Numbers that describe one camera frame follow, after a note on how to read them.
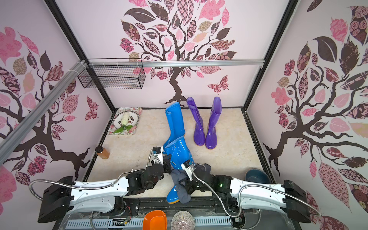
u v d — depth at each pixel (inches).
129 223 27.4
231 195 20.9
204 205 29.8
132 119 44.2
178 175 28.0
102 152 33.7
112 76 40.8
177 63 36.6
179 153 31.2
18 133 20.7
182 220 27.0
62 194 18.2
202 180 21.3
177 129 36.1
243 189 19.8
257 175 32.0
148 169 22.0
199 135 38.5
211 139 37.8
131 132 41.6
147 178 22.0
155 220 27.4
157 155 25.2
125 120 42.0
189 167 26.0
